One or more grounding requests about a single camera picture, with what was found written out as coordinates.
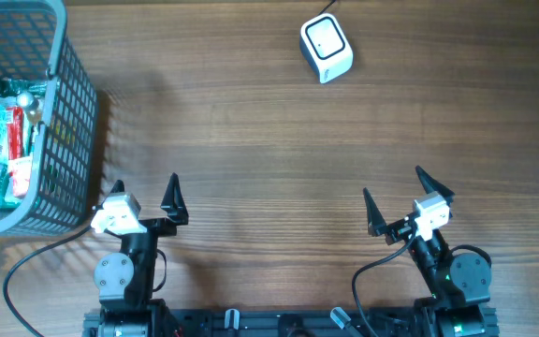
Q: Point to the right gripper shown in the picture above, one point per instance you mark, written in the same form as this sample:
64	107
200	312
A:
377	225

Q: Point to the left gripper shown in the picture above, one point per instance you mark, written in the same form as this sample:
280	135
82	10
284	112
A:
165	227

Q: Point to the red white tube package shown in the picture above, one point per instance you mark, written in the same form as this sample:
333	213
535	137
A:
15	132

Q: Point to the pink Kleenex tissue pack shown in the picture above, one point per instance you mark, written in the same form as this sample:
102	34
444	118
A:
20	172

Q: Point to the yellow oil bottle silver cap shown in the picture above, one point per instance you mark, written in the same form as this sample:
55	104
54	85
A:
31	105

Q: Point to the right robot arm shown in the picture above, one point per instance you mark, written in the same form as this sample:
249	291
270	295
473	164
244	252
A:
458	278

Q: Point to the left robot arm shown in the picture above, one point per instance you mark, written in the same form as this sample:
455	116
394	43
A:
125	280

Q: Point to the white barcode scanner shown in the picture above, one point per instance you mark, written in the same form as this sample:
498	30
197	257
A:
325	47

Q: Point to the grey plastic mesh basket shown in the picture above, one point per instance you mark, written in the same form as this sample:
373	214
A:
34	46

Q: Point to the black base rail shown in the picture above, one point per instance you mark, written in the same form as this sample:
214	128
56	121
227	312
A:
293	323

